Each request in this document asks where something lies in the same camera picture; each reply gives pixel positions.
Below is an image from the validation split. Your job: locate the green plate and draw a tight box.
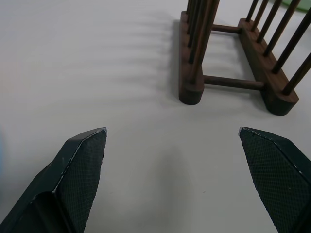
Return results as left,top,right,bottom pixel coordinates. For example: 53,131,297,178
279,0,311,12

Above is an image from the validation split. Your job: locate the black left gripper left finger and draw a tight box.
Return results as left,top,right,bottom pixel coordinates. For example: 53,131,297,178
0,127,108,233

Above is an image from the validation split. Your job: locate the dark wooden dish rack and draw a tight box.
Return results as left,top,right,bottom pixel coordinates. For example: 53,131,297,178
178,0,311,117

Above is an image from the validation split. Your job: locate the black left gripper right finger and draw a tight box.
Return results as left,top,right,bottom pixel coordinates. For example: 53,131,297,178
238,126,311,233

